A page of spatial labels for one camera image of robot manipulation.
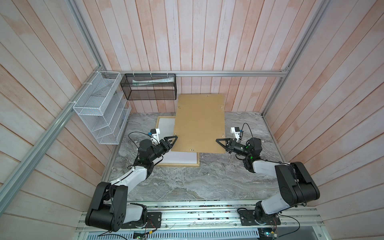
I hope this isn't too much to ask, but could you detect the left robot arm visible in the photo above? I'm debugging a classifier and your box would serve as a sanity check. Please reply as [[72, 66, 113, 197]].
[[85, 136, 178, 232]]

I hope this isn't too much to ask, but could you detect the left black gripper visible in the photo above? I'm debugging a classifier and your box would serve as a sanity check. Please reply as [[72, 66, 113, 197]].
[[148, 135, 178, 162]]

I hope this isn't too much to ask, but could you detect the white wire mesh shelf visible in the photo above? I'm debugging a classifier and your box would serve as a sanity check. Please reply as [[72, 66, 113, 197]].
[[73, 71, 132, 145]]

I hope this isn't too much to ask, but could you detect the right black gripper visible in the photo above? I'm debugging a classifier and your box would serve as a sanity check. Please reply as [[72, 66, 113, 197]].
[[216, 139, 250, 159]]

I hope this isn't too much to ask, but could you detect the aluminium frame profile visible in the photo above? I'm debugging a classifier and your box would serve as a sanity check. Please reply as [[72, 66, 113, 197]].
[[0, 0, 331, 217]]

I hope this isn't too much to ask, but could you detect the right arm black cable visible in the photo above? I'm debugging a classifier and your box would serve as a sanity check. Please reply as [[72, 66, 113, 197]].
[[236, 122, 301, 240]]

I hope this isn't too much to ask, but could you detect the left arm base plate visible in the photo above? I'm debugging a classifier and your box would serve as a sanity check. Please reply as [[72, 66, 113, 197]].
[[122, 212, 162, 229]]

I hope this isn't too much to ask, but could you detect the aluminium rail platform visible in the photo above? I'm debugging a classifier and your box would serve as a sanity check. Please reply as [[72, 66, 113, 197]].
[[74, 200, 331, 240]]

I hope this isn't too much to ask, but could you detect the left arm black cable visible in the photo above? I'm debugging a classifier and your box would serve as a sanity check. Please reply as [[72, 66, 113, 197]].
[[97, 131, 160, 240]]

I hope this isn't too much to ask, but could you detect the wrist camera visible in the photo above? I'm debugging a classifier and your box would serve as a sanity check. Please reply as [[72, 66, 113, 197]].
[[231, 127, 243, 143], [148, 129, 160, 145]]

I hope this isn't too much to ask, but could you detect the paper in black basket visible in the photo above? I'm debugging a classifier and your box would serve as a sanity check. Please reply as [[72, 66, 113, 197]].
[[132, 77, 175, 87]]

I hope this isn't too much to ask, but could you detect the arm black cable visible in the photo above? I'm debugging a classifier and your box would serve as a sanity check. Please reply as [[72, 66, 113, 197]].
[[236, 122, 301, 240], [97, 131, 160, 240]]

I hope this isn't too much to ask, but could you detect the black wire mesh basket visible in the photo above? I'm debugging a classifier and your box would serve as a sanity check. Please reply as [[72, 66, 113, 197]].
[[120, 73, 178, 101]]

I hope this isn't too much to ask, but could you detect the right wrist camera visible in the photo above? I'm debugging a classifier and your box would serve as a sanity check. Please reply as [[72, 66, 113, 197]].
[[231, 127, 243, 143]]

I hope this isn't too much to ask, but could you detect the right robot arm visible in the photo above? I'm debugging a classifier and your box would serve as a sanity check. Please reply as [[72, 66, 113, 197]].
[[216, 138, 320, 225]]

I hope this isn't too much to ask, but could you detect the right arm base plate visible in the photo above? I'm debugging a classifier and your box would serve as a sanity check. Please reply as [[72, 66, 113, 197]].
[[237, 208, 281, 226]]

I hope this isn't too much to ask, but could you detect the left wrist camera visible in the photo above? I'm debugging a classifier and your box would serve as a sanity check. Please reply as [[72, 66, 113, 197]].
[[148, 129, 160, 145]]

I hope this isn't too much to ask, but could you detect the wooden picture frame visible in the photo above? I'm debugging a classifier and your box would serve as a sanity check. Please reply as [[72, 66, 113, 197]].
[[154, 115, 201, 168]]

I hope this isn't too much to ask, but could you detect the brown backing board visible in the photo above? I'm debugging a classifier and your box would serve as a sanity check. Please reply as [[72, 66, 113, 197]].
[[173, 94, 226, 154]]

